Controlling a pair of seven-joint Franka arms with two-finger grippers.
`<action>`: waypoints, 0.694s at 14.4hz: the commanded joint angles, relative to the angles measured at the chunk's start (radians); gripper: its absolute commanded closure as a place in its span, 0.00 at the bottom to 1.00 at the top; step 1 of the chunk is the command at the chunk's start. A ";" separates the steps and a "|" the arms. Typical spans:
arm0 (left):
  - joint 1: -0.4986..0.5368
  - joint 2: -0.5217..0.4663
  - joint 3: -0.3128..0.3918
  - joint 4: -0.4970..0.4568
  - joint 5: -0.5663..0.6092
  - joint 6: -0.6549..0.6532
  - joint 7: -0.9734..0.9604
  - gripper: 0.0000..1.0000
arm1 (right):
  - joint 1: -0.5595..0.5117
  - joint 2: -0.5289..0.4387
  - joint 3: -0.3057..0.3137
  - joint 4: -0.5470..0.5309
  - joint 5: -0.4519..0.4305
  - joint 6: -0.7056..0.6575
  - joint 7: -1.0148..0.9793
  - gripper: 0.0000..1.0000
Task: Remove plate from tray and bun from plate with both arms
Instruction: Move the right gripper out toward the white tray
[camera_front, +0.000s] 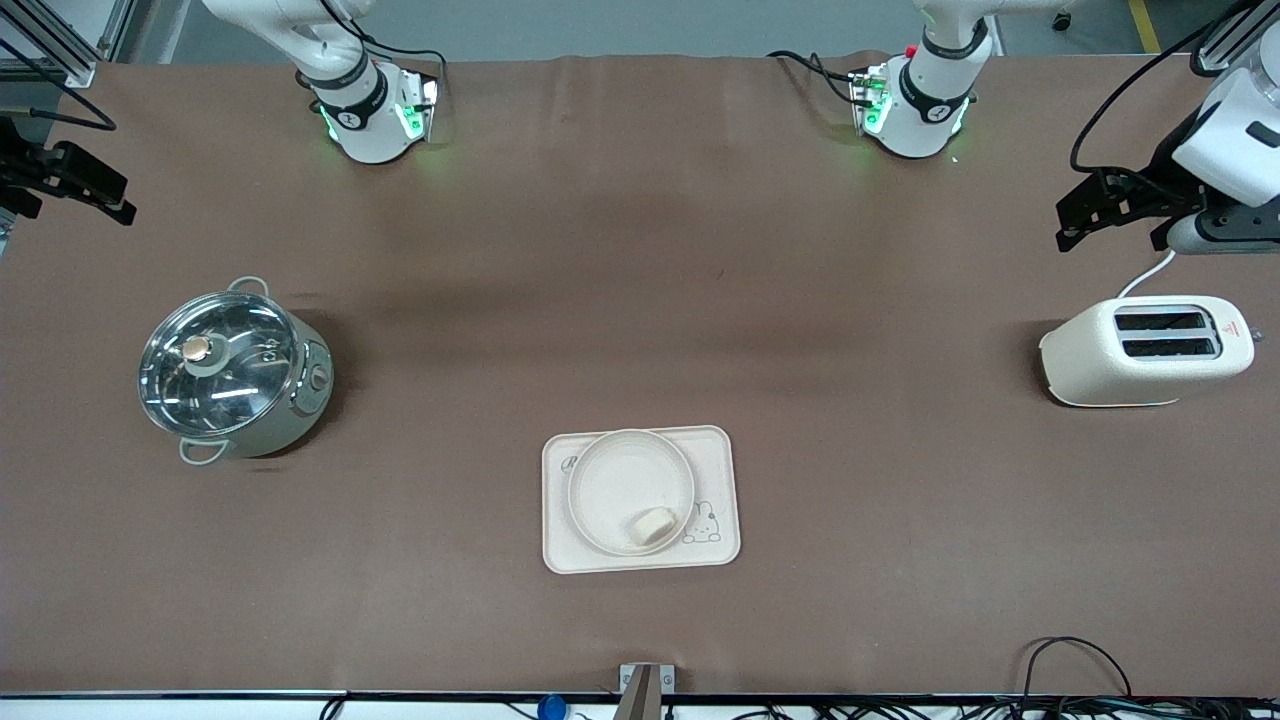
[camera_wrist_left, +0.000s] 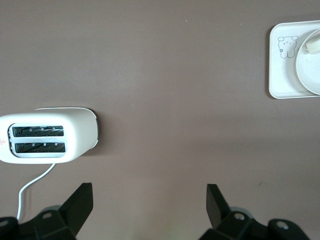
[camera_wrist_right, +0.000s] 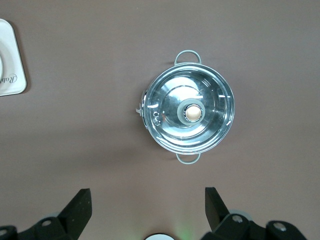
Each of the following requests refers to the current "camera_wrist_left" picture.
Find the white two-slot toaster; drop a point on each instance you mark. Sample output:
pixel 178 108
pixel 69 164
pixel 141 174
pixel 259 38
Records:
pixel 80 132

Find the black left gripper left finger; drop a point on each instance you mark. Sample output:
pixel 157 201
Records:
pixel 75 207

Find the round cream plate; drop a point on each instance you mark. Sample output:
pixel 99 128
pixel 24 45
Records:
pixel 308 72

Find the cream rabbit print tray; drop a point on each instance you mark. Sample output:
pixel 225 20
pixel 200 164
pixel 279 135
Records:
pixel 282 72

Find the small pale bun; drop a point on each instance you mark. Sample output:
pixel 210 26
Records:
pixel 313 45

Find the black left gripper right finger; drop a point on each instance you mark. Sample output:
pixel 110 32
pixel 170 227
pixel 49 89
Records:
pixel 220 210

